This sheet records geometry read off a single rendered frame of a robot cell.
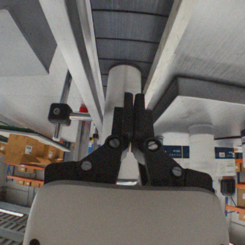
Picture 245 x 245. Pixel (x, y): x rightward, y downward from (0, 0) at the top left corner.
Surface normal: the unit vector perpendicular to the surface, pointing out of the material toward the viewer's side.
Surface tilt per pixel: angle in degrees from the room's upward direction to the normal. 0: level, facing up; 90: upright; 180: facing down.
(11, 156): 100
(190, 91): 90
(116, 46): 0
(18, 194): 90
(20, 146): 90
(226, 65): 0
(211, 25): 0
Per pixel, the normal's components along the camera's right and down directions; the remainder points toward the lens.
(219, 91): 0.04, -0.29
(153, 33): -0.07, 0.96
